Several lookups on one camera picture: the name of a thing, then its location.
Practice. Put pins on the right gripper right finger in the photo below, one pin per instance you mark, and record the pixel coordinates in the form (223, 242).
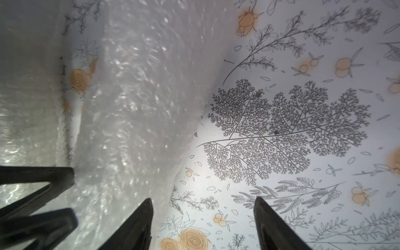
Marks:
(273, 232)

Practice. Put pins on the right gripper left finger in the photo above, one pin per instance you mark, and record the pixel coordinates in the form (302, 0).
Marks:
(135, 232)

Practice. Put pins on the bubble wrap sheet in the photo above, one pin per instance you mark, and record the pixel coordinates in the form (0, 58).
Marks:
(159, 62)

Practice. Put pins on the bubble wrap roll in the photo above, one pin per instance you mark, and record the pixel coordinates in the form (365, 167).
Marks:
(32, 115)

